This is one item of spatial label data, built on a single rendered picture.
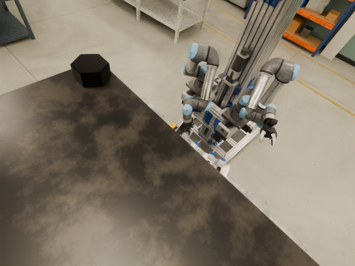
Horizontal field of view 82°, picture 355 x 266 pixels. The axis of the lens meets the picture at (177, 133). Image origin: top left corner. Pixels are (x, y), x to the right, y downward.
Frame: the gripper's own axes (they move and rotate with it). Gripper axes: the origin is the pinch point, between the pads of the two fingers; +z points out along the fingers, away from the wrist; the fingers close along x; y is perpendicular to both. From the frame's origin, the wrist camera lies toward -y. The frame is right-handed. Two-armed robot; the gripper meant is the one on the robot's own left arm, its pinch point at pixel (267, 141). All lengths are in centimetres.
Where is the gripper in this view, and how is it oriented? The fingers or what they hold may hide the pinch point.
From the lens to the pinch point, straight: 139.0
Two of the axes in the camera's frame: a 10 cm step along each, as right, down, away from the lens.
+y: -0.2, 6.1, 7.9
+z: -3.5, 7.3, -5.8
